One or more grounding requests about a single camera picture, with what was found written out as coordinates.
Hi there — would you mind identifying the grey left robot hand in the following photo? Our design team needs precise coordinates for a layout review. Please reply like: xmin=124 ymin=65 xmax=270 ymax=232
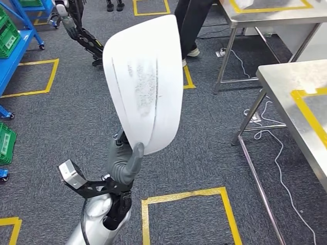
xmin=106 ymin=130 xmax=145 ymax=186

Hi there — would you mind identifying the white plastic shell part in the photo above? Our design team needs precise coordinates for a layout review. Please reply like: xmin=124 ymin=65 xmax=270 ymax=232
xmin=102 ymin=14 xmax=184 ymax=156
xmin=233 ymin=0 xmax=255 ymax=10

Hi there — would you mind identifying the blue metal shelf rack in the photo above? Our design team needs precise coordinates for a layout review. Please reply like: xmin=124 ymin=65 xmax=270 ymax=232
xmin=0 ymin=29 xmax=36 ymax=183
xmin=10 ymin=0 xmax=56 ymax=51

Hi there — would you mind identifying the steel workbench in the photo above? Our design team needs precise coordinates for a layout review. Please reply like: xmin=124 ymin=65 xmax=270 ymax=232
xmin=213 ymin=0 xmax=327 ymax=94
xmin=231 ymin=59 xmax=327 ymax=245

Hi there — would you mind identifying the yellow floor tape square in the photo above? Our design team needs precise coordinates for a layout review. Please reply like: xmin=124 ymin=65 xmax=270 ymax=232
xmin=141 ymin=186 xmax=242 ymax=245

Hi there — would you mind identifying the black humanoid robot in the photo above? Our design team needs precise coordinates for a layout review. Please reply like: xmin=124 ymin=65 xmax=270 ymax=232
xmin=52 ymin=0 xmax=104 ymax=66

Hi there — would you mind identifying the green plastic crate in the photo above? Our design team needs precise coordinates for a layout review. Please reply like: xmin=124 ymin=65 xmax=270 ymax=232
xmin=17 ymin=0 xmax=43 ymax=8
xmin=0 ymin=7 xmax=23 ymax=59
xmin=0 ymin=121 xmax=17 ymax=166

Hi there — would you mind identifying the person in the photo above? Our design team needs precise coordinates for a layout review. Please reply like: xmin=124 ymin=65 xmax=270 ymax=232
xmin=174 ymin=0 xmax=215 ymax=67

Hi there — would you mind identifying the yellow bench tape marking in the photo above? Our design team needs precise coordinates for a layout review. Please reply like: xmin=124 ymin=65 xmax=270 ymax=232
xmin=290 ymin=87 xmax=327 ymax=150
xmin=229 ymin=0 xmax=313 ymax=14

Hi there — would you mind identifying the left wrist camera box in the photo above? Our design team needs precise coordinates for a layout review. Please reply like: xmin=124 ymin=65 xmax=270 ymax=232
xmin=58 ymin=159 xmax=88 ymax=190

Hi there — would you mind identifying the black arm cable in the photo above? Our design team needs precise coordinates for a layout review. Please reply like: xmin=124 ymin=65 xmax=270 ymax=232
xmin=80 ymin=199 xmax=90 ymax=245

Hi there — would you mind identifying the white floor cable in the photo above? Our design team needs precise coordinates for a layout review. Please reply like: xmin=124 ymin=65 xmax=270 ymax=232
xmin=224 ymin=48 xmax=251 ymax=79
xmin=242 ymin=100 xmax=317 ymax=245

